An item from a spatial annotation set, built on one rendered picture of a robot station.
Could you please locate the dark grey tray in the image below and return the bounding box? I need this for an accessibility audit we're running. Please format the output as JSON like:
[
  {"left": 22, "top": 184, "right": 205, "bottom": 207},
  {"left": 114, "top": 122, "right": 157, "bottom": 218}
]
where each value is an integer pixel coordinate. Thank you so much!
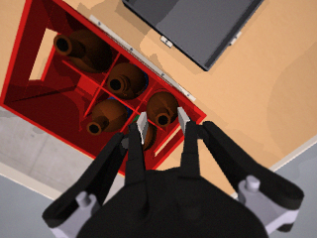
[{"left": 124, "top": 0, "right": 264, "bottom": 71}]

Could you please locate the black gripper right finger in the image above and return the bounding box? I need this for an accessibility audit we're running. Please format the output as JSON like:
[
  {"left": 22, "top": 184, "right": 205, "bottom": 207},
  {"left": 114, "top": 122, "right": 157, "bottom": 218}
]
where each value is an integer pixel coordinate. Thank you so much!
[{"left": 175, "top": 107, "right": 304, "bottom": 234}]

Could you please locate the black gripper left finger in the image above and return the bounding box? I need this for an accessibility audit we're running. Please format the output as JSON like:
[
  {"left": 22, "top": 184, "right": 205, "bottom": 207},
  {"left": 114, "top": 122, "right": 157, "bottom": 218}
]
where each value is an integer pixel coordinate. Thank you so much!
[{"left": 42, "top": 112, "right": 150, "bottom": 238}]

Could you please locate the red bottle crate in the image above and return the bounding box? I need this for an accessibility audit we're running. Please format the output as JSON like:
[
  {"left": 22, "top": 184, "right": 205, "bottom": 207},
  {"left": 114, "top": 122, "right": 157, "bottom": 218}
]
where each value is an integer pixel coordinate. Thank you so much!
[{"left": 18, "top": 7, "right": 207, "bottom": 170}]

